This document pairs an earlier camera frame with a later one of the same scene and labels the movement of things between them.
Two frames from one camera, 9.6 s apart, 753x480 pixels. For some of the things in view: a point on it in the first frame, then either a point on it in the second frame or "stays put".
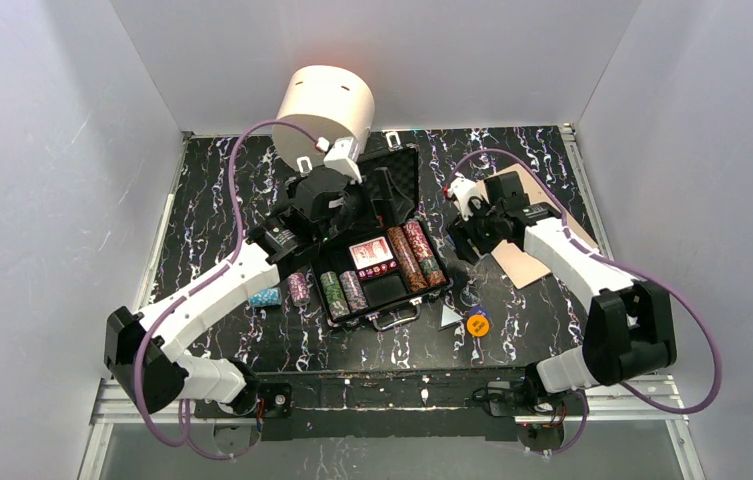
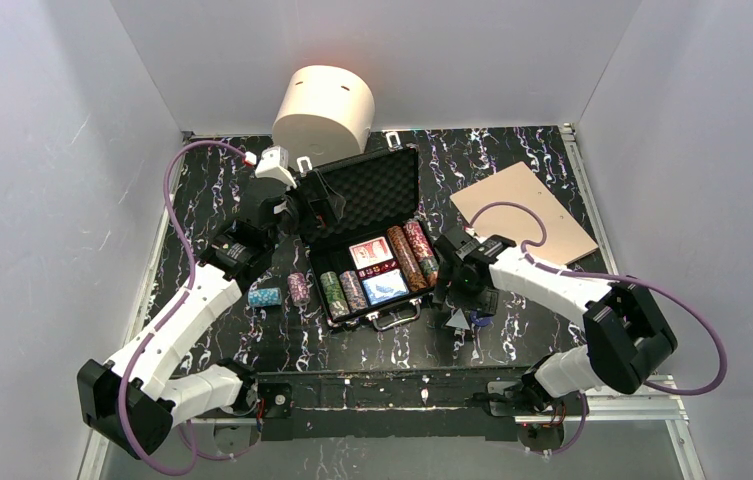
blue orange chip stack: [353, 293] stays put
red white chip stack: [433, 271] stays put
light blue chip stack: [266, 297] stays put
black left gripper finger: [389, 203] -> [337, 203]
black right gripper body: [467, 234] -> [463, 307]
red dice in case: [378, 270] stays put
